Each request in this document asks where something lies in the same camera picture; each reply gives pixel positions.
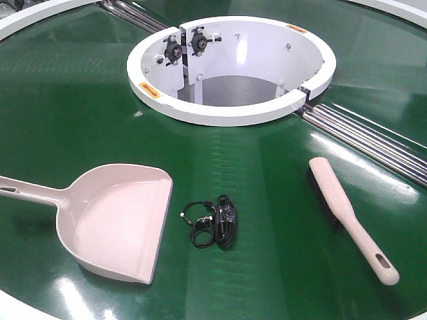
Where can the white outer rim front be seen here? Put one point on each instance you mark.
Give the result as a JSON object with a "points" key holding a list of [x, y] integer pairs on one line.
{"points": [[12, 308]]}

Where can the steel rollers top left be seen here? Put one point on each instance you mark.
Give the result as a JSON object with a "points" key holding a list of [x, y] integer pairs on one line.
{"points": [[133, 15]]}

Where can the pink plastic dustpan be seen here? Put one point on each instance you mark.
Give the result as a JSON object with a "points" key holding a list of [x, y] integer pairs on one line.
{"points": [[110, 219]]}

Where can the white rim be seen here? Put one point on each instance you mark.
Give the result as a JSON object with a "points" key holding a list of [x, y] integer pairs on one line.
{"points": [[26, 17], [398, 8], [12, 308]]}

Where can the pink hand brush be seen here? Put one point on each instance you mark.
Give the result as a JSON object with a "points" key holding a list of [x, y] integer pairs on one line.
{"points": [[341, 207]]}

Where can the white outer rim right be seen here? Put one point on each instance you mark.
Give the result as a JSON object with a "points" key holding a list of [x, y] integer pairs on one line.
{"points": [[398, 8]]}

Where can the white outer rim left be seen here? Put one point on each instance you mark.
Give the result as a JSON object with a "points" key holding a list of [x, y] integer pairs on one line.
{"points": [[26, 17]]}

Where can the black left bearing block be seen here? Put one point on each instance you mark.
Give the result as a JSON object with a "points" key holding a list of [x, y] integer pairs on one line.
{"points": [[173, 50]]}

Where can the steel rollers right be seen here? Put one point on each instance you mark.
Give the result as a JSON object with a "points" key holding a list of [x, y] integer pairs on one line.
{"points": [[387, 151]]}

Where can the black right bearing block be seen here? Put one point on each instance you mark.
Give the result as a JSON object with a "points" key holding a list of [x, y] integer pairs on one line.
{"points": [[199, 41]]}

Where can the black bearing block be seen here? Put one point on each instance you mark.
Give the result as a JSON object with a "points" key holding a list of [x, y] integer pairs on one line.
{"points": [[173, 50], [199, 41]]}

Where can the steel rollers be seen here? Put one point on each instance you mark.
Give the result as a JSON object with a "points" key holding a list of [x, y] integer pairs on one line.
{"points": [[387, 151], [133, 15]]}

